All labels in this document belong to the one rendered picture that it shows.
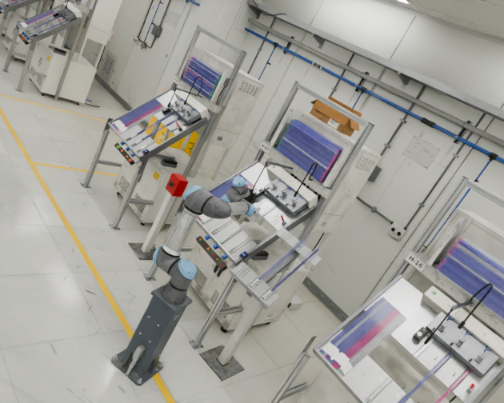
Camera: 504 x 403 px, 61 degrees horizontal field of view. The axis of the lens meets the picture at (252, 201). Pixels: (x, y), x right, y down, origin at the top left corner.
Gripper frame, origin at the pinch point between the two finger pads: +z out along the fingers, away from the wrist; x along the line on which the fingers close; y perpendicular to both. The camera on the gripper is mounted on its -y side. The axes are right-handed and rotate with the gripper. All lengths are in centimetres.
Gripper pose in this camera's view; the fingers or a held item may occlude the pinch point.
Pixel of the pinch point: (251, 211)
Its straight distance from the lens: 297.0
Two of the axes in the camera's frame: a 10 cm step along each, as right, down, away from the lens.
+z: 2.9, 5.4, 7.9
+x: -5.9, -5.4, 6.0
